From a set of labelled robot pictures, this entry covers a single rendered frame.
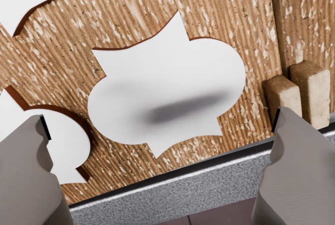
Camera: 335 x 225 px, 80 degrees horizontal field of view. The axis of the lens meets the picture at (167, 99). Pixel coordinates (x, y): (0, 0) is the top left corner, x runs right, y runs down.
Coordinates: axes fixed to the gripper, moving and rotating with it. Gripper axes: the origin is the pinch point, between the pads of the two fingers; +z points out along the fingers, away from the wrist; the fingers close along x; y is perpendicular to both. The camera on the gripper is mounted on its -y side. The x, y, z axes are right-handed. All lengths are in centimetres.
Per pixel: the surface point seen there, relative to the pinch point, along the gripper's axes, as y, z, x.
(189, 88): 1.2, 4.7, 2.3
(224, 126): 6.1, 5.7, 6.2
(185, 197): 19.7, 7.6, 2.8
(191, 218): 175, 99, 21
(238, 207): 164, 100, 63
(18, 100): 1.9, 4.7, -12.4
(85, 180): 11.7, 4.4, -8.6
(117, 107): 2.8, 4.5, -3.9
